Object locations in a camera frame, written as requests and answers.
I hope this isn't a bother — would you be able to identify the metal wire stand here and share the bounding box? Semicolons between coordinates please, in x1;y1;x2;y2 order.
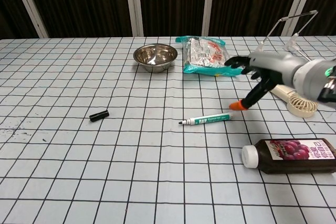
253;9;320;63

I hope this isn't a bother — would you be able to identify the white frame post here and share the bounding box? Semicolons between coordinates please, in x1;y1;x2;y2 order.
123;0;144;37
282;0;319;36
201;0;216;37
9;0;50;39

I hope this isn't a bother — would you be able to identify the blue checked tablecloth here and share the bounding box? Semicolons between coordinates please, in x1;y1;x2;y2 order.
0;35;336;224

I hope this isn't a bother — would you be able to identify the white green marker pen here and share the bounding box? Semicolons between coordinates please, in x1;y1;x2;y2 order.
178;112;234;127

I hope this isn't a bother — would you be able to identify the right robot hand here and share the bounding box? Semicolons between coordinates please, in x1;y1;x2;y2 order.
224;51;307;111

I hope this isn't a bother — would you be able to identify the dark pleated curtain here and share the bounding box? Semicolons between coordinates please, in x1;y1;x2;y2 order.
0;0;336;40

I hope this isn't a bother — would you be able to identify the grape juice bottle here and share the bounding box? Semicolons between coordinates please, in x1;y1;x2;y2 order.
241;137;336;175

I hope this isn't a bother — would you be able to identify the black marker cap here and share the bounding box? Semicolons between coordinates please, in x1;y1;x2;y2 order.
89;109;110;123

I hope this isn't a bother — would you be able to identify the teal snack packet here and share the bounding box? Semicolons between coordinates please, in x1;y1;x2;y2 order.
175;35;244;78

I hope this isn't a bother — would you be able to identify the beige handheld fan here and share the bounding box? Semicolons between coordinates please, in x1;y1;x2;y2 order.
270;84;319;118

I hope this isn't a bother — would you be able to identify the stainless steel bowl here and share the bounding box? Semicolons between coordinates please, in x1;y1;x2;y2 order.
133;44;179;73

